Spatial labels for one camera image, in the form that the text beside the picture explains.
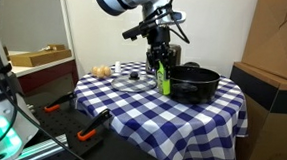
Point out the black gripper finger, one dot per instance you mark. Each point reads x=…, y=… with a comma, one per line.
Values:
x=168, y=61
x=158, y=62

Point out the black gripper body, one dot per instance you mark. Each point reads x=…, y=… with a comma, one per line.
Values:
x=159, y=41

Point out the green olive oil bottle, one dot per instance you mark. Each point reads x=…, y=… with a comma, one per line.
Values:
x=165, y=83

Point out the small white plastic bottle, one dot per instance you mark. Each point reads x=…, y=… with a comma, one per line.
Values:
x=118, y=67

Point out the glass pot lid black knob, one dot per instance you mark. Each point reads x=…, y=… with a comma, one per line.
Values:
x=133, y=83

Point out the black cooking pot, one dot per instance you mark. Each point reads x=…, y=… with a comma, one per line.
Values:
x=193, y=84

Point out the pack of brown eggs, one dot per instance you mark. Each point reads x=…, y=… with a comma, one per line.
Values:
x=100, y=71

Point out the blue white checked tablecloth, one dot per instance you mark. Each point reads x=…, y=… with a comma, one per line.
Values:
x=167, y=125

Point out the white desk with red front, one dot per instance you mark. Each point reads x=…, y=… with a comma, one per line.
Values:
x=47, y=74

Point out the large brown cardboard box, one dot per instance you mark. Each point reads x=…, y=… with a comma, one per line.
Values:
x=279, y=35

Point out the flat brown wooden box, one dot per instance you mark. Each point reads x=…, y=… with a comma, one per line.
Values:
x=39, y=56

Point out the black perforated breadboard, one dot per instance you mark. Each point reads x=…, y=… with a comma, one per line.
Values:
x=57, y=125

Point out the grey partition panel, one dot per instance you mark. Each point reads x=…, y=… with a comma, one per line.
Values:
x=33, y=23

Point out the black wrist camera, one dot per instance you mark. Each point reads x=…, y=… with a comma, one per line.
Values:
x=136, y=31

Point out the aluminium profile rail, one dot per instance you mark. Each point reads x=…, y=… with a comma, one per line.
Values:
x=45, y=149

